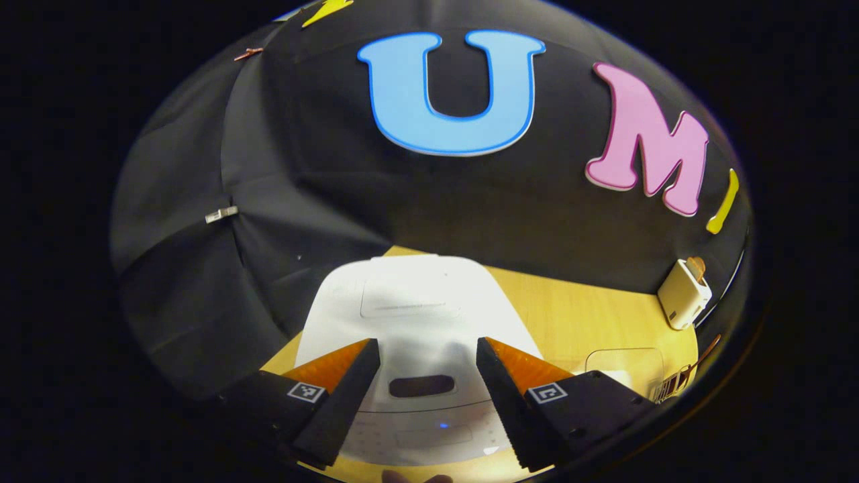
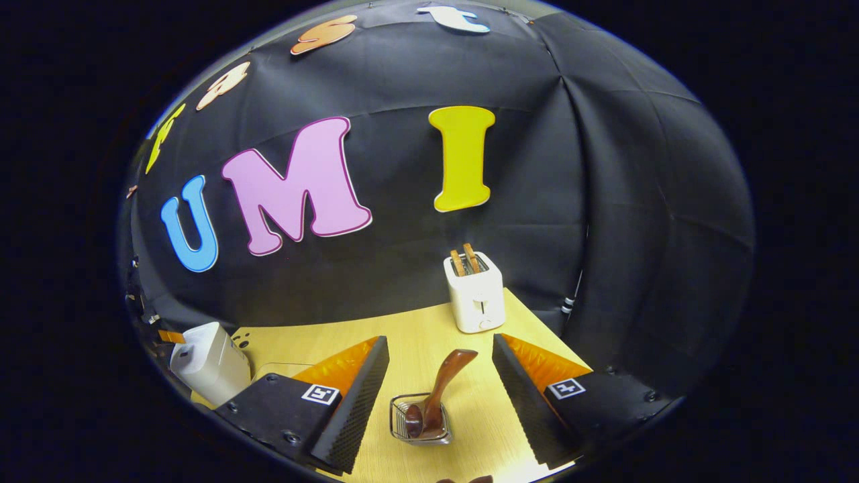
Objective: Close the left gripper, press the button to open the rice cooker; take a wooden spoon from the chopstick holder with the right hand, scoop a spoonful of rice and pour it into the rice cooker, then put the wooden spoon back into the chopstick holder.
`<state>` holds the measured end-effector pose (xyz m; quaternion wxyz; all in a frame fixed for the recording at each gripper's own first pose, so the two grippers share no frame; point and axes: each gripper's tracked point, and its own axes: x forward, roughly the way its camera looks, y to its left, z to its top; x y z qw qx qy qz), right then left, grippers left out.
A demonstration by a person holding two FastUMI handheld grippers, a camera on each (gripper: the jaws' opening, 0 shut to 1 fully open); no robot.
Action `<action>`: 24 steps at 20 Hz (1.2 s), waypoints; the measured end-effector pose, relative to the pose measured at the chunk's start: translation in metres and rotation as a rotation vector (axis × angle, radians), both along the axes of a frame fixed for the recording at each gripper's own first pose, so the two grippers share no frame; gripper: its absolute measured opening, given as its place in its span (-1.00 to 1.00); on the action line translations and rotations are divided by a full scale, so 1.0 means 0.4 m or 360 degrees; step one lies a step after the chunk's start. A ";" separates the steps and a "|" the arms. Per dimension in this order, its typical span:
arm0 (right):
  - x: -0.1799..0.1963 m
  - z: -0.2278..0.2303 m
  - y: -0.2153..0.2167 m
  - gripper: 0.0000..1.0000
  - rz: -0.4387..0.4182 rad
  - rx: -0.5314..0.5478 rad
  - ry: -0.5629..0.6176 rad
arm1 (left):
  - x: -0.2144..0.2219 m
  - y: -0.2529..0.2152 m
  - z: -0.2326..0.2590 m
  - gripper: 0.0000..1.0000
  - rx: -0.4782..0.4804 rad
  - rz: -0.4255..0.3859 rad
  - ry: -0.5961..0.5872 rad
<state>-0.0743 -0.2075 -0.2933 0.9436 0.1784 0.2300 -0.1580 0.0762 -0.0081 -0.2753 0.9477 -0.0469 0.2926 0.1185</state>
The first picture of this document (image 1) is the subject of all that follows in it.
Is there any brown wooden spoon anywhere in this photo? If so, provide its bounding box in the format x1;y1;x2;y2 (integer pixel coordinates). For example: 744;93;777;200
676;333;723;384

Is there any white toaster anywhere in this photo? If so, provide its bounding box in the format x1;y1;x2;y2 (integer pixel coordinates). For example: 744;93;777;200
657;259;713;331

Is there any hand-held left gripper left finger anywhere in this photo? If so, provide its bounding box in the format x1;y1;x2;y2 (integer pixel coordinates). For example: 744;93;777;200
221;339;381;470

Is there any metal wire chopstick holder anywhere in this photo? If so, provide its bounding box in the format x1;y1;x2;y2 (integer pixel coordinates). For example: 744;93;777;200
649;365;696;404

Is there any black backdrop cloth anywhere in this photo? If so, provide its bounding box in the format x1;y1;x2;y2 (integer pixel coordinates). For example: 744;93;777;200
111;0;752;403

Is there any white rice cooker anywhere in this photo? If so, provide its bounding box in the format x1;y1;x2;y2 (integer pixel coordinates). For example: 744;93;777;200
295;254;545;468

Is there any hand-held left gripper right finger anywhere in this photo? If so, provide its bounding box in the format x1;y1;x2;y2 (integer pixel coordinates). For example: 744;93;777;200
476;337;660;473

